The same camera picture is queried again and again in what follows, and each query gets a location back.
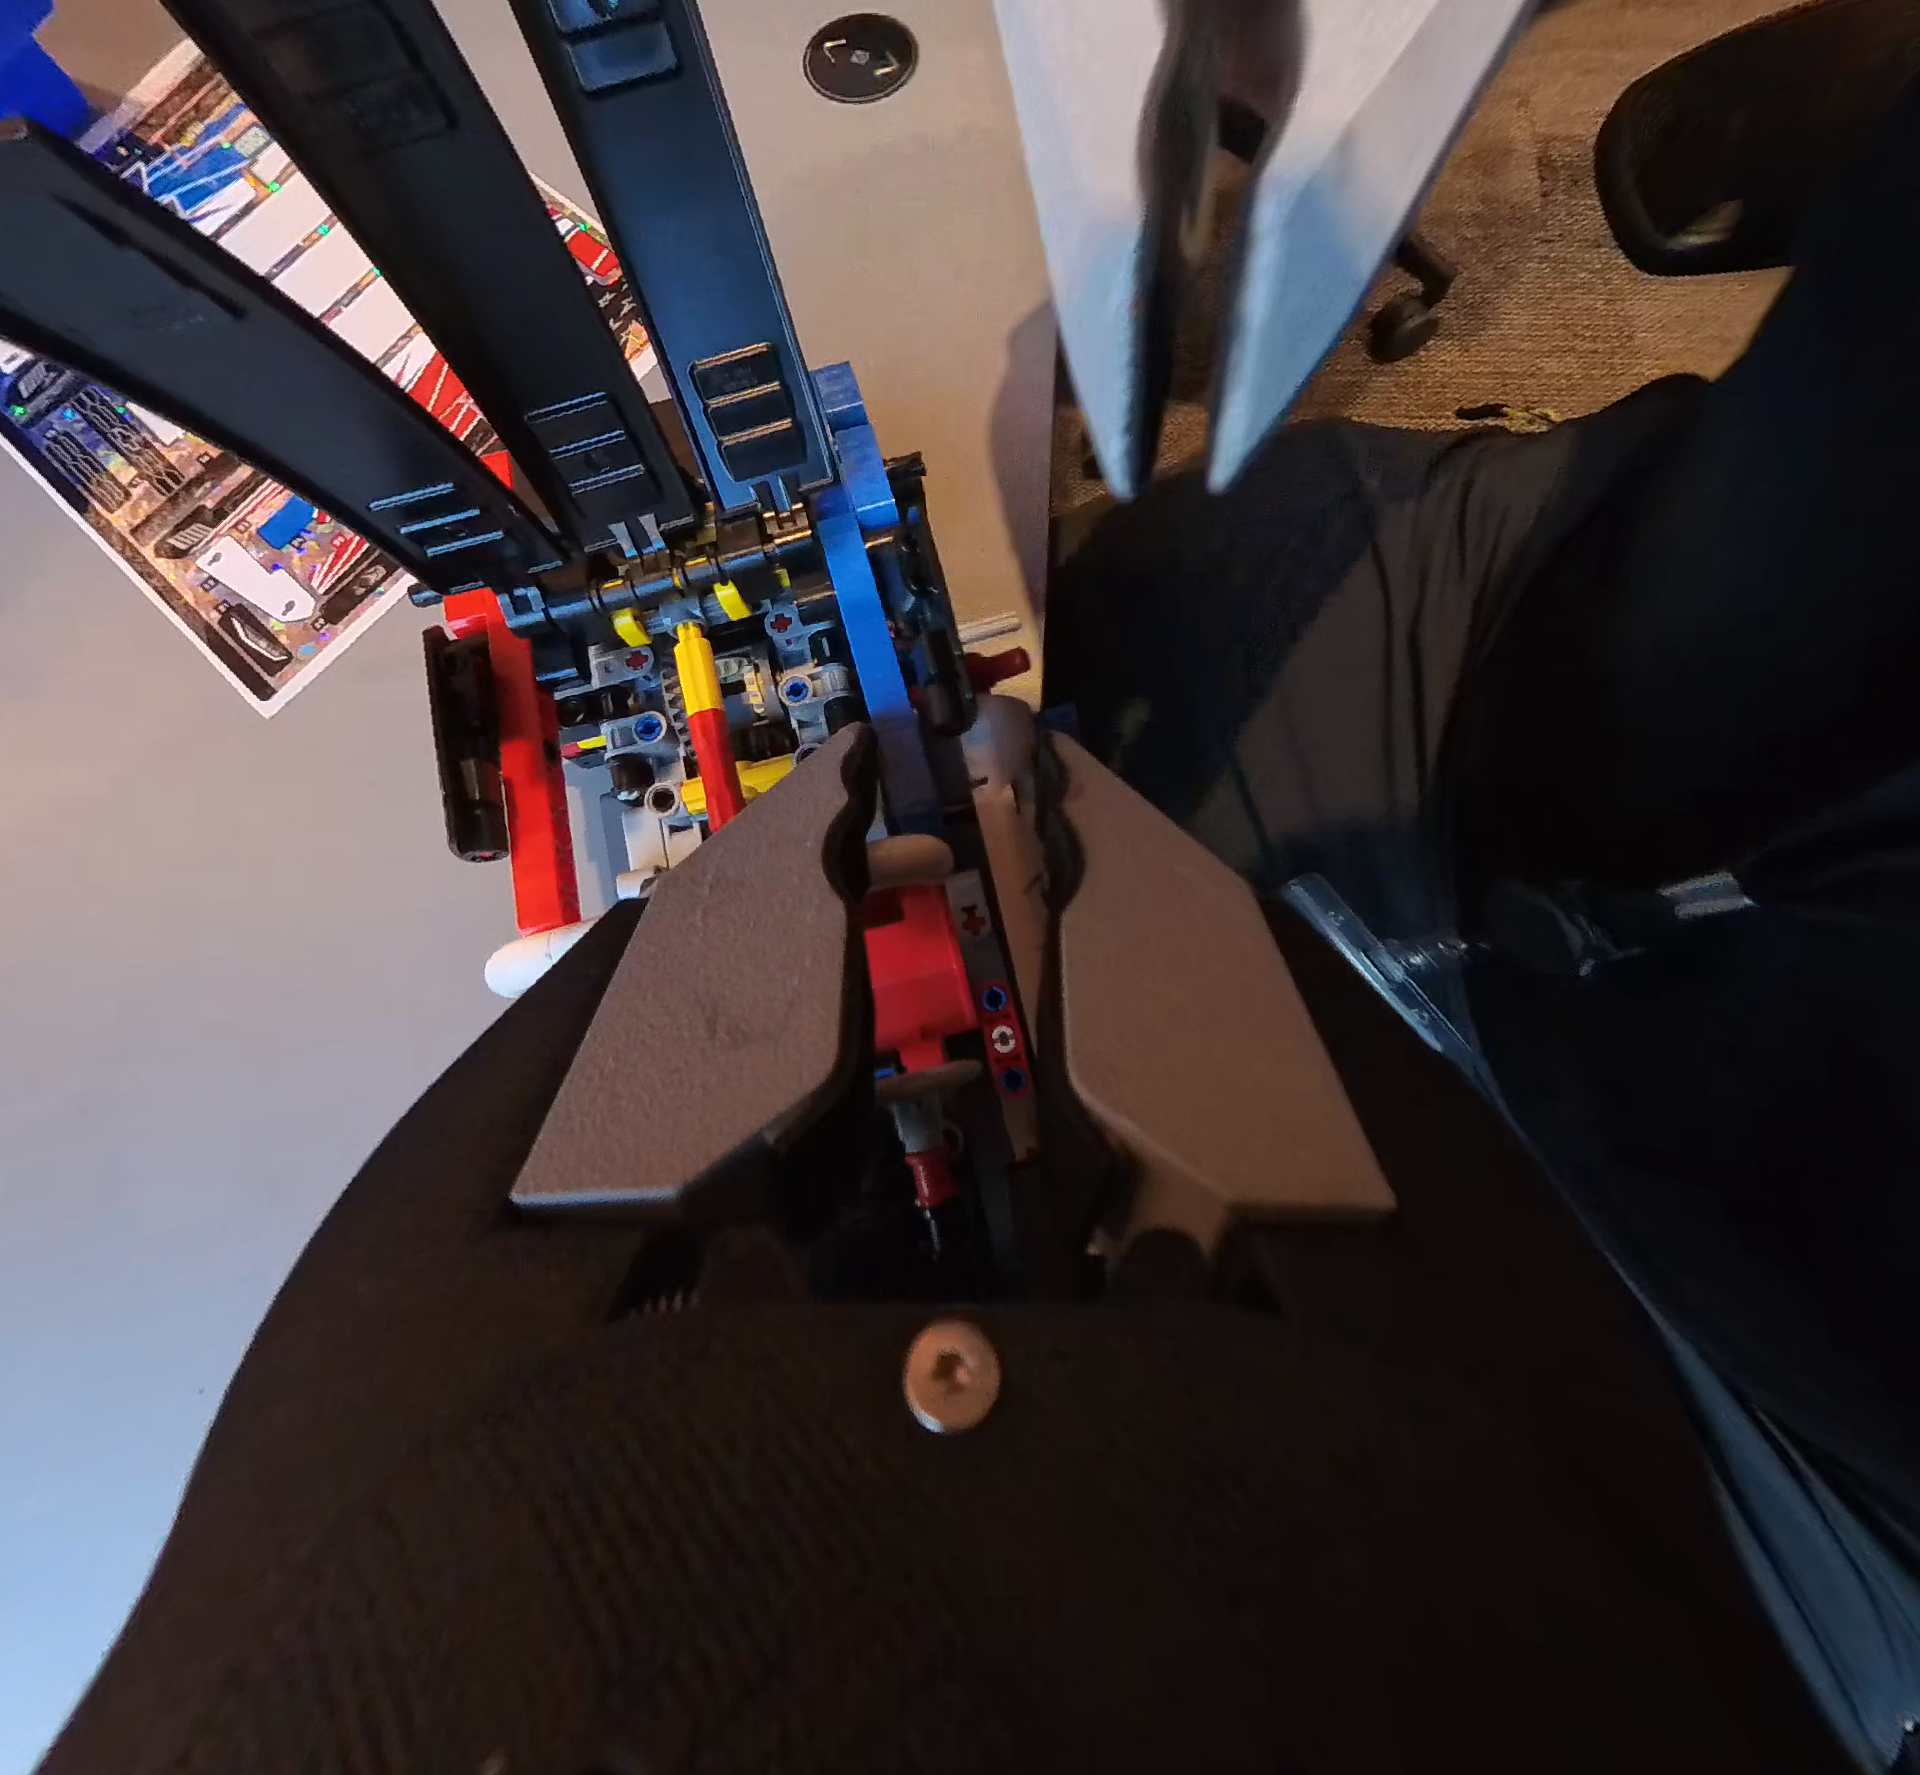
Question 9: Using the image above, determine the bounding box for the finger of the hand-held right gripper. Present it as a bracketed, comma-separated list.
[982, 0, 1193, 505]
[1204, 0, 1625, 497]

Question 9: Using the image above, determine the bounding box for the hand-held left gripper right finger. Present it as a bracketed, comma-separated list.
[1035, 734, 1402, 1267]

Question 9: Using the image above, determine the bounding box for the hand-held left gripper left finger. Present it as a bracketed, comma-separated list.
[509, 724, 881, 1218]

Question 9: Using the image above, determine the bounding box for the toy brick race car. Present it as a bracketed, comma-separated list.
[0, 0, 1058, 1275]

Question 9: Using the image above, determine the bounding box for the round desk grommet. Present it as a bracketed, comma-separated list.
[801, 12, 920, 102]

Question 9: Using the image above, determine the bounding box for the black chair caster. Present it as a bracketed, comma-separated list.
[1362, 221, 1459, 364]

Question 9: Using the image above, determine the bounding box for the black chair armrest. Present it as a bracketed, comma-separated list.
[1596, 0, 1920, 279]

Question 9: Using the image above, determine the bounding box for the person's dark clothed body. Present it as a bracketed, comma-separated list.
[1042, 125, 1920, 1775]

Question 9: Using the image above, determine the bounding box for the holographic sticker sheet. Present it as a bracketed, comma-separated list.
[0, 44, 670, 723]

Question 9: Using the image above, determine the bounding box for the blue plastic bin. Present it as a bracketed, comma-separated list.
[0, 0, 95, 142]

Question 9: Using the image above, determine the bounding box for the dark shoulder strap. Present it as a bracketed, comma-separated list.
[1462, 814, 1920, 998]

